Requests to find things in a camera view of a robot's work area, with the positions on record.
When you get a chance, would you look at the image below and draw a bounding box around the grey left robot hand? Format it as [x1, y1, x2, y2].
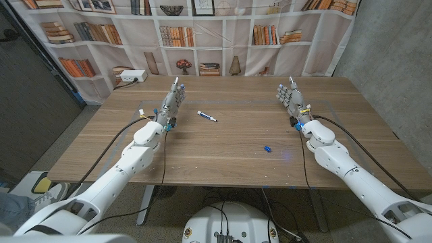
[155, 76, 187, 128]

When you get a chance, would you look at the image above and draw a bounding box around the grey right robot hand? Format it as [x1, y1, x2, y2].
[275, 75, 313, 126]

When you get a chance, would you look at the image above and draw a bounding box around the white blue marker pen body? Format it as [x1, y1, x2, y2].
[197, 110, 218, 123]

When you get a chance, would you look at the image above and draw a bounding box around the white power strip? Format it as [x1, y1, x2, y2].
[119, 70, 149, 83]

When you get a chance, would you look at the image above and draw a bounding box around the printed bookshelf backdrop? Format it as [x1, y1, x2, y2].
[8, 0, 359, 106]

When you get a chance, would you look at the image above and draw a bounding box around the black ribbed round base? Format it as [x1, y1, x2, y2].
[153, 184, 179, 199]

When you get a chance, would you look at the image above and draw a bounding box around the white metal table leg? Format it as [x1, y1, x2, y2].
[136, 184, 156, 226]
[308, 188, 331, 234]

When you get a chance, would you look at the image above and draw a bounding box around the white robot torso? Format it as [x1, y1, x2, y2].
[182, 201, 280, 243]

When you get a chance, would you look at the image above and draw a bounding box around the dark grey door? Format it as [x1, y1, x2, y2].
[0, 3, 87, 185]

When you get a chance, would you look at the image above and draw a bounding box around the grey white sneaker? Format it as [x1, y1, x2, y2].
[32, 182, 71, 213]

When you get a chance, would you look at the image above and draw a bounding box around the white board with yellow patch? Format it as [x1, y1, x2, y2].
[8, 170, 53, 200]

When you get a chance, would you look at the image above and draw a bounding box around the blue jeans leg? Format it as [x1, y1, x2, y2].
[0, 192, 36, 234]

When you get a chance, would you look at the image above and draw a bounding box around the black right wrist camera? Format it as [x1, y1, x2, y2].
[289, 115, 303, 132]

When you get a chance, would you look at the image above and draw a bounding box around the black power strip cord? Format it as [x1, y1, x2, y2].
[113, 78, 139, 91]

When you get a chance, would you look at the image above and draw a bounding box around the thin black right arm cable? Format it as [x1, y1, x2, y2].
[298, 130, 414, 240]

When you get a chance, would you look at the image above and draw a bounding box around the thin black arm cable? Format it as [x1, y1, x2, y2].
[77, 130, 169, 236]
[298, 130, 414, 240]

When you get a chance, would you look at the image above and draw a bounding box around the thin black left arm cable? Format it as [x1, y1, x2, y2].
[77, 130, 169, 236]

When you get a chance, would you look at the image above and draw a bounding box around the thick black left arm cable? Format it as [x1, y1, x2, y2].
[62, 116, 156, 200]

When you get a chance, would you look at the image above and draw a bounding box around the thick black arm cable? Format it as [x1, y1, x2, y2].
[310, 115, 421, 203]
[62, 116, 156, 200]

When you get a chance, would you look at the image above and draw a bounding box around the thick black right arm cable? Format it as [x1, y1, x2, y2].
[310, 115, 421, 203]

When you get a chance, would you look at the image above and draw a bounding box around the black torso cable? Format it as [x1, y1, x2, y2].
[202, 200, 231, 236]

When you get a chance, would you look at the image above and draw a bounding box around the black door handle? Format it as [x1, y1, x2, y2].
[0, 28, 20, 43]

